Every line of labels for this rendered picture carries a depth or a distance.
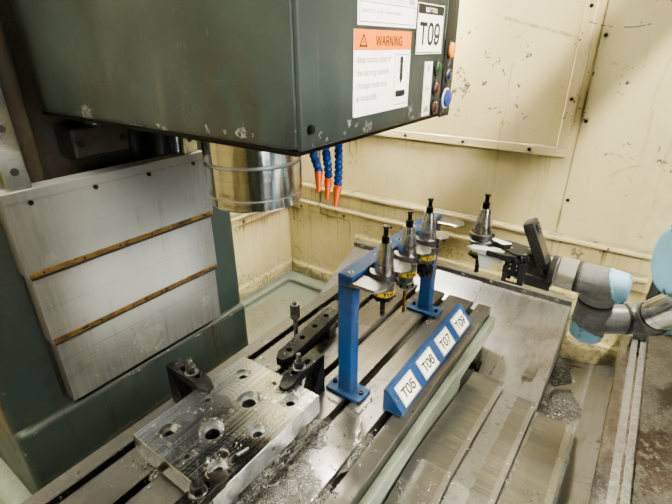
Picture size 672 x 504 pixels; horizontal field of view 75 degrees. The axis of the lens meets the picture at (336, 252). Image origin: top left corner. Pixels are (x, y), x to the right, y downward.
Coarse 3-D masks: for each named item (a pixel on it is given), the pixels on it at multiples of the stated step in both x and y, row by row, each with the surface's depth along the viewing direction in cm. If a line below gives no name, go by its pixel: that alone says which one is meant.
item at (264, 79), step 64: (64, 0) 67; (128, 0) 58; (192, 0) 52; (256, 0) 46; (320, 0) 47; (448, 0) 72; (64, 64) 73; (128, 64) 63; (192, 64) 55; (256, 64) 49; (320, 64) 50; (128, 128) 69; (192, 128) 60; (256, 128) 53; (320, 128) 52; (384, 128) 65
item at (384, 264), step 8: (384, 248) 91; (392, 248) 92; (384, 256) 91; (392, 256) 92; (376, 264) 93; (384, 264) 92; (392, 264) 93; (376, 272) 93; (384, 272) 92; (392, 272) 93
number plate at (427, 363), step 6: (426, 354) 112; (432, 354) 113; (420, 360) 109; (426, 360) 111; (432, 360) 112; (420, 366) 108; (426, 366) 110; (432, 366) 111; (426, 372) 109; (432, 372) 110; (426, 378) 108
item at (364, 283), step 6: (360, 276) 94; (366, 276) 94; (354, 282) 91; (360, 282) 91; (366, 282) 91; (372, 282) 91; (378, 282) 91; (384, 282) 91; (360, 288) 90; (366, 288) 89; (372, 288) 89; (378, 288) 89; (384, 288) 89
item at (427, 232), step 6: (426, 216) 107; (432, 216) 107; (426, 222) 108; (432, 222) 108; (420, 228) 110; (426, 228) 108; (432, 228) 108; (420, 234) 110; (426, 234) 108; (432, 234) 108; (426, 240) 109
